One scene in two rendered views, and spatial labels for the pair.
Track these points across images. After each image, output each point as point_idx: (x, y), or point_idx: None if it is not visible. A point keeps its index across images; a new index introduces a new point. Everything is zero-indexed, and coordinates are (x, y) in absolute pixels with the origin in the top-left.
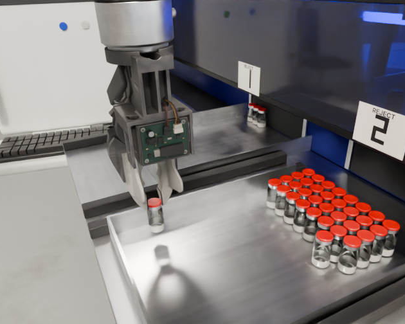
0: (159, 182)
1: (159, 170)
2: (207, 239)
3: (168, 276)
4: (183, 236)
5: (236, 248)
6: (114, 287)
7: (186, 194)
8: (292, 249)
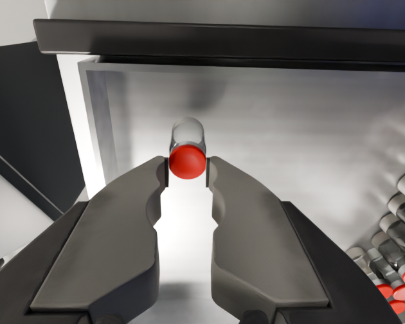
0: (215, 178)
1: (222, 218)
2: (264, 161)
3: (174, 201)
4: (233, 135)
5: (288, 196)
6: (96, 183)
7: (300, 71)
8: (350, 227)
